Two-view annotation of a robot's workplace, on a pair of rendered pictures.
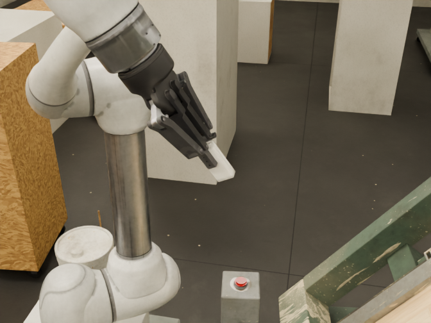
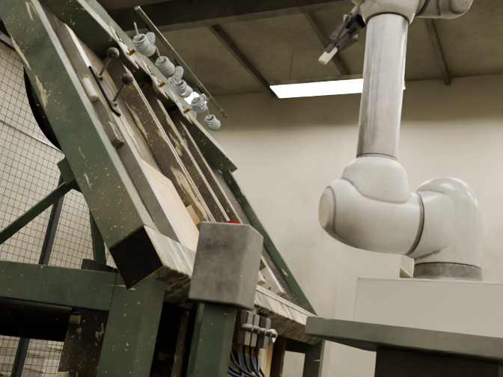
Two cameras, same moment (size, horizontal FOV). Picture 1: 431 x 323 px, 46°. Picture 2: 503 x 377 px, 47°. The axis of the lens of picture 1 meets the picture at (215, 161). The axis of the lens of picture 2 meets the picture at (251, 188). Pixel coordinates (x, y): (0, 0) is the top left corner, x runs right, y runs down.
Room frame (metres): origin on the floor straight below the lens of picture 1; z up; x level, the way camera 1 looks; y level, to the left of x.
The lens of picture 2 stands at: (2.48, 0.33, 0.65)
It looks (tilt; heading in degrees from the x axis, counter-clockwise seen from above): 16 degrees up; 197
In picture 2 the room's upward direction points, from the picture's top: 9 degrees clockwise
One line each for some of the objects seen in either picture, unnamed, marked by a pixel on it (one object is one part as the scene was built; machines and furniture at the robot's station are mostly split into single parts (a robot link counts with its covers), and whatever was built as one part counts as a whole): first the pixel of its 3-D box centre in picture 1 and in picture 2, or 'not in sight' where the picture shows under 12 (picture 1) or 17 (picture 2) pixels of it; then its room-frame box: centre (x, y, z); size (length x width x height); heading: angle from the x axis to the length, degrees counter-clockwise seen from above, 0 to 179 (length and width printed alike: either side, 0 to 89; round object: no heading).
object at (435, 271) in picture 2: not in sight; (446, 281); (1.00, 0.41, 0.89); 0.22 x 0.18 x 0.06; 178
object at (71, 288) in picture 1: (72, 302); (443, 223); (1.02, 0.40, 1.03); 0.18 x 0.16 x 0.22; 115
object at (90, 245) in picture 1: (88, 261); not in sight; (2.07, 0.68, 0.24); 0.32 x 0.30 x 0.47; 169
